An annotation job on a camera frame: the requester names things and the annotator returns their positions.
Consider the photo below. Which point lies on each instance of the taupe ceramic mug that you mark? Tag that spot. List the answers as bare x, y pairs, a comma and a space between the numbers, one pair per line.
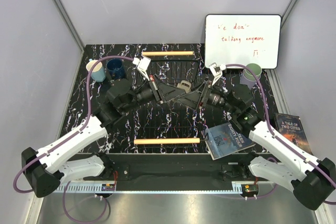
184, 85

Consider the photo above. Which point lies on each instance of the dark blue ceramic cup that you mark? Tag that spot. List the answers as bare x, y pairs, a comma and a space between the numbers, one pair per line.
116, 69

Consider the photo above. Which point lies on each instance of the black wire dish rack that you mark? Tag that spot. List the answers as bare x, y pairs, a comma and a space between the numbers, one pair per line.
170, 120

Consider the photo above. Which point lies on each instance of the sage green plastic cup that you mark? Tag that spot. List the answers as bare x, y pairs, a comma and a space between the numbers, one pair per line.
252, 71

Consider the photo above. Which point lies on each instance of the far wooden rack handle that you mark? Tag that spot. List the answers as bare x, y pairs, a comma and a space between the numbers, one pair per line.
167, 53

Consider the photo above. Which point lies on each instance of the white slotted cable duct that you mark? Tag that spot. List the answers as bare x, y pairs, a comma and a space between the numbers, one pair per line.
148, 188

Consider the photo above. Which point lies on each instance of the light blue faceted cup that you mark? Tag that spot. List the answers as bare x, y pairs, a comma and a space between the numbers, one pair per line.
98, 73

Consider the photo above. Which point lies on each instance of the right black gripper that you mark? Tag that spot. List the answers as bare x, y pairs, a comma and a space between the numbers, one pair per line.
201, 95

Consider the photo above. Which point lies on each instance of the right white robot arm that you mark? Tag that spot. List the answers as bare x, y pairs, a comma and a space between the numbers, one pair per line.
312, 180

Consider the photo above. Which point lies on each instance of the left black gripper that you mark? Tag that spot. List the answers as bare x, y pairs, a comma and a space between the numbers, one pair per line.
168, 89

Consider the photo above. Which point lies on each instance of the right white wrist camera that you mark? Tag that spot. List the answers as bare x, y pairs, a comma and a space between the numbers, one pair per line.
217, 71

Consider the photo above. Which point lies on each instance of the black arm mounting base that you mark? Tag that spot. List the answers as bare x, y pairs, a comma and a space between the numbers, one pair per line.
181, 168

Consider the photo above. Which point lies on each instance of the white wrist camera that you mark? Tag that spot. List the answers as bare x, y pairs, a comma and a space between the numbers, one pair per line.
217, 71
142, 66

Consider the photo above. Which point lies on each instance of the Nineteen Eighty-Four book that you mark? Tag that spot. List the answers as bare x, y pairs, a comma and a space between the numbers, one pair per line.
223, 140

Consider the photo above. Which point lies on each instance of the white dry-erase board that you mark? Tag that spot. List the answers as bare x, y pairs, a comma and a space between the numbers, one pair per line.
242, 39

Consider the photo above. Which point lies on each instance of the lavender plastic cup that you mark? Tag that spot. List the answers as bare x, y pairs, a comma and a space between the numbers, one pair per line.
248, 80

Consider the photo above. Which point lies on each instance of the Tale of Two Cities book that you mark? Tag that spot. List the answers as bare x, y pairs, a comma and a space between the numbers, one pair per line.
290, 127

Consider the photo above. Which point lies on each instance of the near wooden rack handle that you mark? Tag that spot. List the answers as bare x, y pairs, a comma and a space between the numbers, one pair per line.
167, 141

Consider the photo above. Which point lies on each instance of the wooden rack handle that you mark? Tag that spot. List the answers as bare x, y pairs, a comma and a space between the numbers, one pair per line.
167, 53
167, 141

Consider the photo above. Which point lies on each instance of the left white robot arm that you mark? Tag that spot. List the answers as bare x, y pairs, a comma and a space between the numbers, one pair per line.
46, 168

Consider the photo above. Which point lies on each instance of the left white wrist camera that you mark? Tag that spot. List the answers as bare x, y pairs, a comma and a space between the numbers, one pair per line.
142, 66

